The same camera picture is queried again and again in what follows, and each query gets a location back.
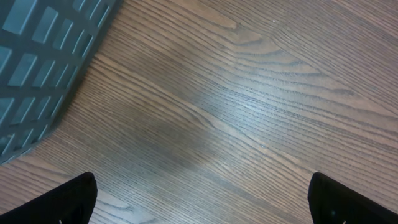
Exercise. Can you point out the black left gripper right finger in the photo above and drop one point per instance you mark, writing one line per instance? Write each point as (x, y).
(331, 202)

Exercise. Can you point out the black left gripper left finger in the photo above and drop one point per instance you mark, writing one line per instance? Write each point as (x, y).
(72, 202)

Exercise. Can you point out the grey plastic shopping basket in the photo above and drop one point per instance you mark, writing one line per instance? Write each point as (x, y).
(46, 48)

